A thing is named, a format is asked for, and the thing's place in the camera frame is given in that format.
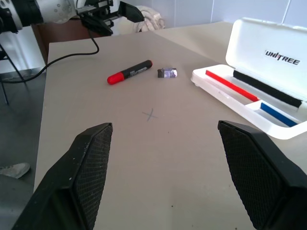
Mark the red pen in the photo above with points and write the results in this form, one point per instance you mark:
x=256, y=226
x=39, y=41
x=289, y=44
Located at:
x=230, y=84

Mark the beige crumpled cloth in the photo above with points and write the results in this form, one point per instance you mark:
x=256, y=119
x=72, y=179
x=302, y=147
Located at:
x=151, y=20

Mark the blue pen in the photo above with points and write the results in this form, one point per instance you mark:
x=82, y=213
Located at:
x=278, y=115

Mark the white Unitree pencil case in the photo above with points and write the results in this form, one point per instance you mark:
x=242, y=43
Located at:
x=263, y=43

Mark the white sneaker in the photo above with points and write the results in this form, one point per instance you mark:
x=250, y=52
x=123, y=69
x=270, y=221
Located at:
x=14, y=169

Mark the brown wooden cabinet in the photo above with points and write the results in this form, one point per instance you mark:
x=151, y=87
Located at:
x=60, y=33

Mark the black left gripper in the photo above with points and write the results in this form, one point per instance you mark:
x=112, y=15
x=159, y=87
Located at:
x=98, y=8

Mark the black metal stand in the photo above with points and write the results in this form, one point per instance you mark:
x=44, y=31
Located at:
x=4, y=72

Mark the red and black marker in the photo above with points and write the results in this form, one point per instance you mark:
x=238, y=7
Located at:
x=129, y=72

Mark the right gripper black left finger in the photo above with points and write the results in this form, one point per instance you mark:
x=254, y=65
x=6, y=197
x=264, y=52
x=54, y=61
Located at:
x=72, y=182

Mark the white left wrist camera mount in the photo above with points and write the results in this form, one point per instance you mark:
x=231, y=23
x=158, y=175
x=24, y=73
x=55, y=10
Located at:
x=57, y=12

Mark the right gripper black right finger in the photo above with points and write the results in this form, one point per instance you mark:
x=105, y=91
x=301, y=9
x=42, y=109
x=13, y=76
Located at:
x=266, y=177

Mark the black eraser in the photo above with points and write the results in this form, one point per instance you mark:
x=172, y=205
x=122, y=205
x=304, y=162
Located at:
x=168, y=73

